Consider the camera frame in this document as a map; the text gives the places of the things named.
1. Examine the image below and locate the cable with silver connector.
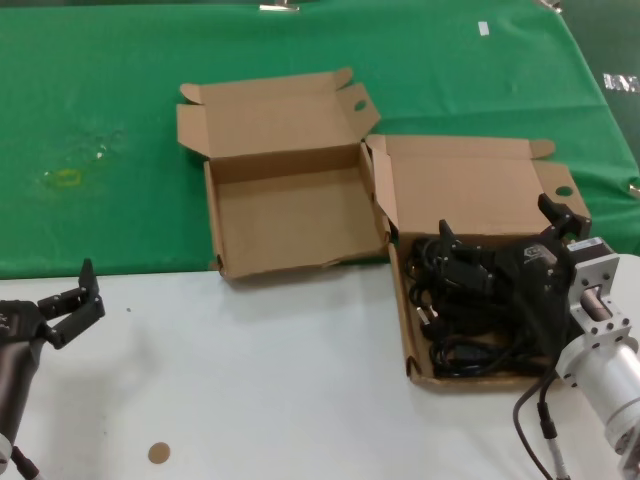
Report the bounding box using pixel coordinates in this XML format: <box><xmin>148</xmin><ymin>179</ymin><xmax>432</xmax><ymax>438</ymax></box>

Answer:
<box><xmin>535</xmin><ymin>387</ymin><xmax>572</xmax><ymax>480</ymax></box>

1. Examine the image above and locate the green table cloth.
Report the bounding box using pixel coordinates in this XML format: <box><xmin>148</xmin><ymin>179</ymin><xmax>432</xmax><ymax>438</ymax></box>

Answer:
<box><xmin>0</xmin><ymin>0</ymin><xmax>640</xmax><ymax>281</ymax></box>

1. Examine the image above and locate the silver foil tape strip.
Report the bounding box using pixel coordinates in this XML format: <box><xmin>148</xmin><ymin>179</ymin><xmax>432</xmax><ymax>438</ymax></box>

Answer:
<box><xmin>603</xmin><ymin>73</ymin><xmax>640</xmax><ymax>93</ymax></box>

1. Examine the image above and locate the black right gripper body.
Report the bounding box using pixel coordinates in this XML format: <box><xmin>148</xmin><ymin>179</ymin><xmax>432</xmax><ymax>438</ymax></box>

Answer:
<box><xmin>492</xmin><ymin>232</ymin><xmax>577</xmax><ymax>362</ymax></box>

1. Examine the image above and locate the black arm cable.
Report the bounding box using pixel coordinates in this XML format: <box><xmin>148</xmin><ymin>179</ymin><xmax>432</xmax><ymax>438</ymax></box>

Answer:
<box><xmin>513</xmin><ymin>372</ymin><xmax>559</xmax><ymax>480</ymax></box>
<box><xmin>8</xmin><ymin>444</ymin><xmax>44</xmax><ymax>480</ymax></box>

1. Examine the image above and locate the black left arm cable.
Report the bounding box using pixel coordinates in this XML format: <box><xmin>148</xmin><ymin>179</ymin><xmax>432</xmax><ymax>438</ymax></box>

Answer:
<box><xmin>8</xmin><ymin>444</ymin><xmax>44</xmax><ymax>480</ymax></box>

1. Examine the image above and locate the open brown cardboard box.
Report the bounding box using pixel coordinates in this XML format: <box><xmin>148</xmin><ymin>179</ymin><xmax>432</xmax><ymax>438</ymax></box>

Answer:
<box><xmin>175</xmin><ymin>67</ymin><xmax>394</xmax><ymax>281</ymax></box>
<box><xmin>365</xmin><ymin>133</ymin><xmax>593</xmax><ymax>396</ymax></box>

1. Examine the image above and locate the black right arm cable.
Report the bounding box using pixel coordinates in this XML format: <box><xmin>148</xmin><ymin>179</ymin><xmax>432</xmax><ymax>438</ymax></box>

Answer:
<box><xmin>513</xmin><ymin>372</ymin><xmax>559</xmax><ymax>480</ymax></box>

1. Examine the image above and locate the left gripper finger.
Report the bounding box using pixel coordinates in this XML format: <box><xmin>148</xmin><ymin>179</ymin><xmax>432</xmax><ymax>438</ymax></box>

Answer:
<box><xmin>37</xmin><ymin>258</ymin><xmax>107</xmax><ymax>350</ymax></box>

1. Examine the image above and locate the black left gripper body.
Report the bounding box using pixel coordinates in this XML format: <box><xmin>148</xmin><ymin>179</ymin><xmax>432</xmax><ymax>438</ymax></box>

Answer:
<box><xmin>0</xmin><ymin>298</ymin><xmax>49</xmax><ymax>437</ymax></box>

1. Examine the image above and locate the clear tape patch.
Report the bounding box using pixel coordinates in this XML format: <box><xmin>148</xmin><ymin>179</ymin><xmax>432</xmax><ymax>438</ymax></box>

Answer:
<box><xmin>79</xmin><ymin>128</ymin><xmax>127</xmax><ymax>162</ymax></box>

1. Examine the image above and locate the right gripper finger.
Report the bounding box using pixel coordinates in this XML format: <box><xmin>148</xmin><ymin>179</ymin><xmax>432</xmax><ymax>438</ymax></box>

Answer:
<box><xmin>537</xmin><ymin>193</ymin><xmax>593</xmax><ymax>246</ymax></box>
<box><xmin>437</xmin><ymin>218</ymin><xmax>497</xmax><ymax>292</ymax></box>

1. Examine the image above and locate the pile of black power cables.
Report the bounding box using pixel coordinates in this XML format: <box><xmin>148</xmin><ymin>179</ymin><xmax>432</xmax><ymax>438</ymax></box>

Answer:
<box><xmin>407</xmin><ymin>234</ymin><xmax>571</xmax><ymax>380</ymax></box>

